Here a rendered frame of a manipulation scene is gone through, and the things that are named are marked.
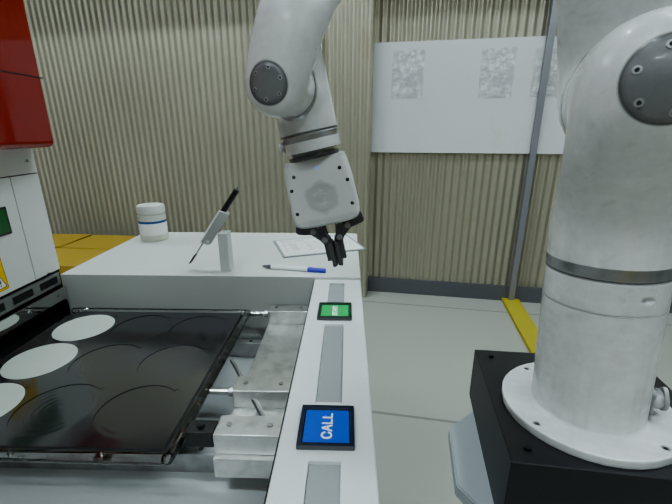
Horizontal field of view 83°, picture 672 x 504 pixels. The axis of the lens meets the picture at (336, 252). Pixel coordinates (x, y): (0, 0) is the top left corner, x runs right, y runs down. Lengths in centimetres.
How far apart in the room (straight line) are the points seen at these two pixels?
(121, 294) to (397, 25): 251
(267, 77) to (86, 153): 354
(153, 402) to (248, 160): 269
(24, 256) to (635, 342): 94
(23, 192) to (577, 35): 89
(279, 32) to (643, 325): 48
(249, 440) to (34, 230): 61
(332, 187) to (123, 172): 328
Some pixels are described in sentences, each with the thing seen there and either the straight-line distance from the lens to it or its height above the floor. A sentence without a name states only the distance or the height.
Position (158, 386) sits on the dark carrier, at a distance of 63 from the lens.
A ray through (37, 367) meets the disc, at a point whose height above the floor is 90.
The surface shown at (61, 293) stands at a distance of 97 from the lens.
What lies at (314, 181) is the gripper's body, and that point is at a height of 118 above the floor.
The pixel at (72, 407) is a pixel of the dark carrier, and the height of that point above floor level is 90.
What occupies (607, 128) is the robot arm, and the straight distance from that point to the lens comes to 39.
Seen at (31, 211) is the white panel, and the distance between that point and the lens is 92.
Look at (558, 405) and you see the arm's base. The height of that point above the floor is 95.
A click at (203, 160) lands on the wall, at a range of 333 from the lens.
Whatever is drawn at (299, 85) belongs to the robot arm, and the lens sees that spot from 47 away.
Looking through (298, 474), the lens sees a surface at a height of 96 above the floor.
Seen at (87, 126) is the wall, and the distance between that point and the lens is 392.
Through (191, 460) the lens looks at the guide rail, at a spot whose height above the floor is 84.
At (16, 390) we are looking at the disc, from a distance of 73.
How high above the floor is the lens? 125
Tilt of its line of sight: 18 degrees down
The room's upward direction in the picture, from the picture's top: straight up
